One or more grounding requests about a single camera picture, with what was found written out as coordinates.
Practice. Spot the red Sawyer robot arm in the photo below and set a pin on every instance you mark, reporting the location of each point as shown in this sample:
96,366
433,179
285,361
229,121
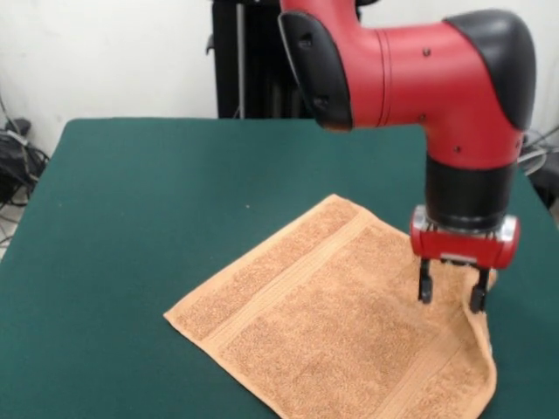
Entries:
415,78

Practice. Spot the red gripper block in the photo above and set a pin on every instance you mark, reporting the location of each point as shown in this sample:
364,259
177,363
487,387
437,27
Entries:
458,249

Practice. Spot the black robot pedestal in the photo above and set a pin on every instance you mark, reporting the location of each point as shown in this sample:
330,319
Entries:
253,65

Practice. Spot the dark green table cloth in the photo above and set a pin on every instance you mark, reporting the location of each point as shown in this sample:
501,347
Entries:
131,218

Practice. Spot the tan terry towel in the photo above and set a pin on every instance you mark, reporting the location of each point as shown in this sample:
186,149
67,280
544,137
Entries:
340,327

